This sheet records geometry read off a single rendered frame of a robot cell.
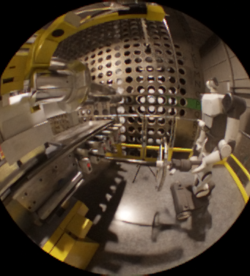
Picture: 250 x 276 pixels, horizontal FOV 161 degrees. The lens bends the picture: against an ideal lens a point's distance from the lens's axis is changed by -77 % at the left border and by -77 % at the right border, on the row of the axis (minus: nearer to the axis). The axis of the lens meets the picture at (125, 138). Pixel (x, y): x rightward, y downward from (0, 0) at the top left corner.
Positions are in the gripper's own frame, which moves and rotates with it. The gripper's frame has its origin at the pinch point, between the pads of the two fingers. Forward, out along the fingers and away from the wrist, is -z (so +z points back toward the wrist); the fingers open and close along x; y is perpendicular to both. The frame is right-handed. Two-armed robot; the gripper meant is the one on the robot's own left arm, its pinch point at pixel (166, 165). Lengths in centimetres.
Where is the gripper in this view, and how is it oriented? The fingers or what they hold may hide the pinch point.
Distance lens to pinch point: 64.1
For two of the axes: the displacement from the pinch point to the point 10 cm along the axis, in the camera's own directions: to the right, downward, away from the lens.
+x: -1.8, -6.3, -7.6
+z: 9.5, 0.7, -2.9
